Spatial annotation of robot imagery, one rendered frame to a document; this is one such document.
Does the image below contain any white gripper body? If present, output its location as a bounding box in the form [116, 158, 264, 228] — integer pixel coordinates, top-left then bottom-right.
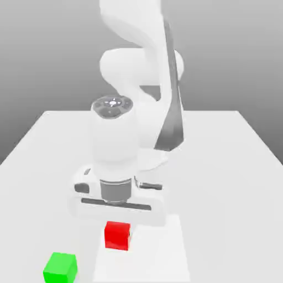
[69, 194, 167, 228]

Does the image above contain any small red cube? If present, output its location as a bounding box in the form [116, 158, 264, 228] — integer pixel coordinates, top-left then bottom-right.
[104, 221, 132, 251]

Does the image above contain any small green cube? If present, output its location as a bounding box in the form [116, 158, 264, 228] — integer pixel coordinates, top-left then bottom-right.
[43, 251, 78, 283]

